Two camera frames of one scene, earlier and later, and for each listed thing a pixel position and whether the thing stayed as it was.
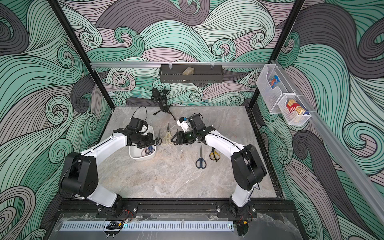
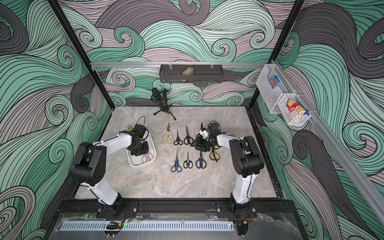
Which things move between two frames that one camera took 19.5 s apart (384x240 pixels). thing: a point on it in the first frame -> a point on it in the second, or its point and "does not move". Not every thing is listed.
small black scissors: [158, 141] -> [188, 163]
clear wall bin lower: [293, 110] does not move
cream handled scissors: [168, 138] does not move
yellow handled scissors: [214, 155] does not move
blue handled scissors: [150, 149] -> [176, 167]
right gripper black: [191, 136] -> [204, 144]
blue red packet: [274, 81] does not move
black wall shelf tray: [203, 73] does not move
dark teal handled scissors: [200, 162] does not move
